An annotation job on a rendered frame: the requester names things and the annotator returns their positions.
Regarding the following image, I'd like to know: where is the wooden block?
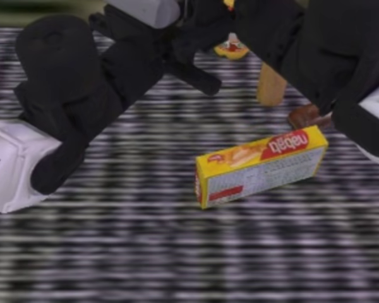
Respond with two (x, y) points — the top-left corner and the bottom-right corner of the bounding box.
(256, 61), (287, 107)

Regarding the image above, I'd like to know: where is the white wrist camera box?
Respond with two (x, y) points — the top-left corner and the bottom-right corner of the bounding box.
(106, 0), (181, 30)

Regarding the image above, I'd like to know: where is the black and white striped cloth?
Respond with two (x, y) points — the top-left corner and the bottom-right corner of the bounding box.
(0, 27), (379, 303)

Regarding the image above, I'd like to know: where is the yellow nabati wafer box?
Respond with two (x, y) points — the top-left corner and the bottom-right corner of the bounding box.
(194, 124), (329, 210)

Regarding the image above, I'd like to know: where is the yellow and red toy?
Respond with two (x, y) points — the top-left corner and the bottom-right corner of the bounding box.
(213, 32), (250, 61)

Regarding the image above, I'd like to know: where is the brown chocolate-coloured piece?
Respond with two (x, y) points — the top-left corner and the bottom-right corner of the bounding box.
(287, 103), (334, 130)

